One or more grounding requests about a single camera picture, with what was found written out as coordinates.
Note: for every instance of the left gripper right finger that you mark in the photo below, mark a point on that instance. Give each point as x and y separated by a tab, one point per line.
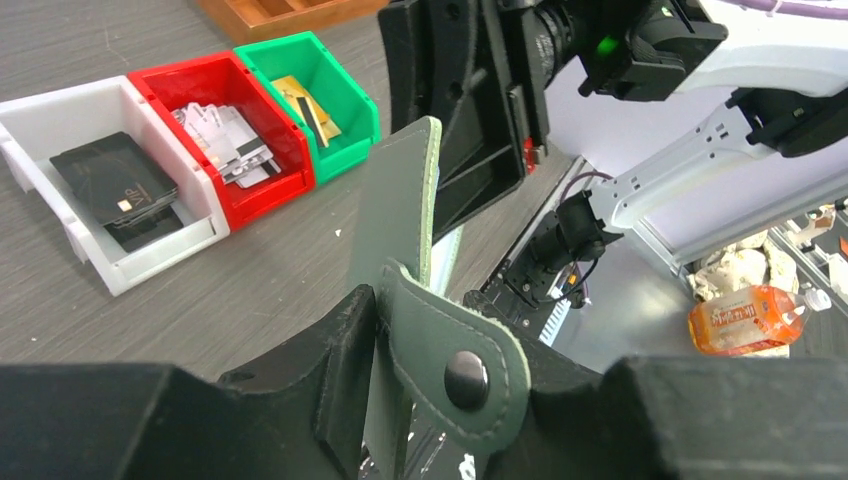
652	417

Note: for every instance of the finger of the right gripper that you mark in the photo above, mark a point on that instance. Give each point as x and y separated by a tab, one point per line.
429	47
488	91

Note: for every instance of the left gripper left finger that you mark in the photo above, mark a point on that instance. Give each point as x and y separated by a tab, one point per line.
295	412

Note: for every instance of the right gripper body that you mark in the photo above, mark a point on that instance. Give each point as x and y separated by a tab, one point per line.
551	33

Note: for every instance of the green card holder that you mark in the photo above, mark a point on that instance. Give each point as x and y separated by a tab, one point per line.
466	372

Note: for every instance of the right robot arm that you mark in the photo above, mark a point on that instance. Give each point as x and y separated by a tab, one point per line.
785	63

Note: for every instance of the gold cards stack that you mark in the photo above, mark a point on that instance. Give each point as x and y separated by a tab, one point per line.
309	110

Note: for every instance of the silver cards stack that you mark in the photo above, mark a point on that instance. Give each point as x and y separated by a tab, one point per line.
229	143

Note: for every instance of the black VIP cards stack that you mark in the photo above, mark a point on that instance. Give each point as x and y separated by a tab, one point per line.
125	190

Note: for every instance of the green plastic bin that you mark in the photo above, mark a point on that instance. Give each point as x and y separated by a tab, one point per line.
303	61

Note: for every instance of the orange drink bottle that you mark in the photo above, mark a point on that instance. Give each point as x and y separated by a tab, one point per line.
753	319

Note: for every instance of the wooden compartment tray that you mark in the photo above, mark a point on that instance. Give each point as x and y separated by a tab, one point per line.
250	21

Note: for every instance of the white plastic bin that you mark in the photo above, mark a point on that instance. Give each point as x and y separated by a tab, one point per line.
36	128

